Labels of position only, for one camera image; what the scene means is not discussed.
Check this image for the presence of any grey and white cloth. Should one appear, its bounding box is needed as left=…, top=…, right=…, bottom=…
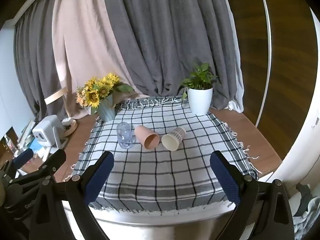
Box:
left=291, top=183, right=316, bottom=233

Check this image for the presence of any light wooden strip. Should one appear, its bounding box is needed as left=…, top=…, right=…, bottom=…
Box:
left=44, top=86, right=68, bottom=105

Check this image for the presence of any clear glass cup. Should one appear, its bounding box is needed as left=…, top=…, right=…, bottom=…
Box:
left=116, top=122, right=136, bottom=149

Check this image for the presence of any white curved pole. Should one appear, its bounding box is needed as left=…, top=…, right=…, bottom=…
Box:
left=254, top=0, right=273, bottom=130

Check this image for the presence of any white cube device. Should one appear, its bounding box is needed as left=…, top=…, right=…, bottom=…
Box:
left=32, top=115, right=66, bottom=150

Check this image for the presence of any cream patterned paper cup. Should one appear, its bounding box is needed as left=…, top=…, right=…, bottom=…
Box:
left=161, top=127, right=187, bottom=151

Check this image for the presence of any checkered tablecloth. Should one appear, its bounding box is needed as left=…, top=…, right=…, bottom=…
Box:
left=64, top=96, right=260, bottom=213

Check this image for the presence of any green plant in white pot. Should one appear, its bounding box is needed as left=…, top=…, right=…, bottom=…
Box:
left=179, top=63, right=219, bottom=115

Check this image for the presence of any grey curtain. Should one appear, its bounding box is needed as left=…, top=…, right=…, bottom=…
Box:
left=13, top=0, right=244, bottom=117

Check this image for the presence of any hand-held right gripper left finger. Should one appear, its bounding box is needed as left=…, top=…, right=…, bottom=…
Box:
left=29, top=151, right=115, bottom=240

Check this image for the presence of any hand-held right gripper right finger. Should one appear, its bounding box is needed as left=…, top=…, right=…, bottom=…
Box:
left=209, top=151, right=296, bottom=240

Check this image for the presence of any sunflower bouquet in blue vase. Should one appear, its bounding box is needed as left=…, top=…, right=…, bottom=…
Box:
left=76, top=73, right=135, bottom=122

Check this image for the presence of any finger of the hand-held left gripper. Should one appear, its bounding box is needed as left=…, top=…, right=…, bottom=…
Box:
left=0, top=148, right=34, bottom=178
left=7, top=149, right=67, bottom=189

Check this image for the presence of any pink cup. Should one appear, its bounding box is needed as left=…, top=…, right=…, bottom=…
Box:
left=134, top=125, right=160, bottom=149

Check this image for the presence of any pink curtain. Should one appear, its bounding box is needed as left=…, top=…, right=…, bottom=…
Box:
left=51, top=0, right=150, bottom=120

